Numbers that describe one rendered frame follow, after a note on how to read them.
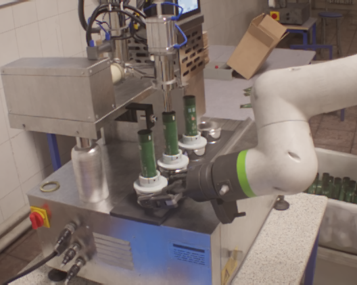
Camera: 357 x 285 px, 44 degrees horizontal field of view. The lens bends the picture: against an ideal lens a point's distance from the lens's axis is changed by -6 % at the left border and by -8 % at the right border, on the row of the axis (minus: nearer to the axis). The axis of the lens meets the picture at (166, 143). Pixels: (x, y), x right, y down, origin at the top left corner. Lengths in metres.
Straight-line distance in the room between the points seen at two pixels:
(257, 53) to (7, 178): 1.61
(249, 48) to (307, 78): 1.89
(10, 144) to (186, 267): 1.90
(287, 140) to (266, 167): 0.06
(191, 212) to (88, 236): 0.26
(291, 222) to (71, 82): 0.80
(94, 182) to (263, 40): 1.81
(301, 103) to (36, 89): 0.55
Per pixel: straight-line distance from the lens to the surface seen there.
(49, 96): 1.02
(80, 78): 0.95
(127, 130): 1.34
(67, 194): 1.12
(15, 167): 2.81
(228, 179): 0.87
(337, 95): 0.84
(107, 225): 1.05
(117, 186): 1.13
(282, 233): 1.39
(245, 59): 2.75
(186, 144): 1.17
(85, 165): 1.03
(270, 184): 0.84
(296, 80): 0.85
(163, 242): 0.99
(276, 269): 1.26
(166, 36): 0.97
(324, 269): 1.90
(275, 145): 0.83
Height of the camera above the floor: 1.56
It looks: 24 degrees down
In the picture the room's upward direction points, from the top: 5 degrees counter-clockwise
